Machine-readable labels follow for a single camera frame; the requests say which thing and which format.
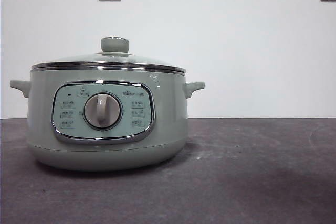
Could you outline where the glass lid with green knob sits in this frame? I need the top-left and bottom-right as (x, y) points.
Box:
(30, 36), (186, 74)

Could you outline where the pale green electric cooking pot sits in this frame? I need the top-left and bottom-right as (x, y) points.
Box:
(9, 67), (205, 172)

